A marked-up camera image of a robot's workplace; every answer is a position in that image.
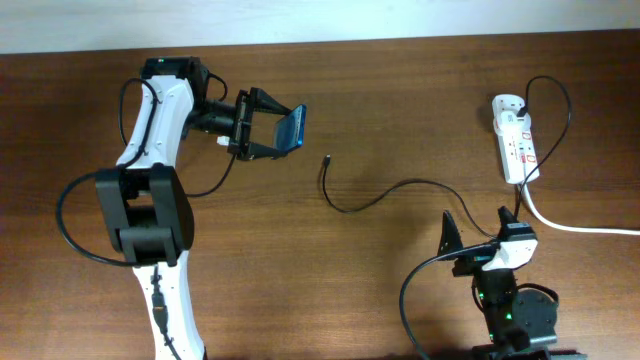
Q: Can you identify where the black USB charging cable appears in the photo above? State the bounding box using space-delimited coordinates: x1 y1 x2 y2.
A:
321 75 573 240

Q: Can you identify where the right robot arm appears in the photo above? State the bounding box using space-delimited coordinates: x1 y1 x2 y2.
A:
438 207 559 359

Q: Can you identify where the white USB charger plug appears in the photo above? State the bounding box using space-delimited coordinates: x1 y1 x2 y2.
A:
493 110 531 136

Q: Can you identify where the white power strip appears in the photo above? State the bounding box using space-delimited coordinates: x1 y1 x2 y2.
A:
491 94 540 185

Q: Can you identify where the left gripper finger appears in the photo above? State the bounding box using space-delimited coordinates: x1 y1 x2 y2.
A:
244 142 287 161
249 87 291 115

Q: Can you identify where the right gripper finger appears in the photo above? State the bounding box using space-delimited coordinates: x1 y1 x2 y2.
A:
498 206 518 226
437 210 463 260

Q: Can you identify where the white power strip cord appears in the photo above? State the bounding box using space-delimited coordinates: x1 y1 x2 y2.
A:
521 182 640 237

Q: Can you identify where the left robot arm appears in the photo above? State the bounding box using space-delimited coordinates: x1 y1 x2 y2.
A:
96 57 307 359

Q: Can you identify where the blue Galaxy smartphone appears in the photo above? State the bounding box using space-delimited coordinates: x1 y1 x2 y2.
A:
273 104 307 153

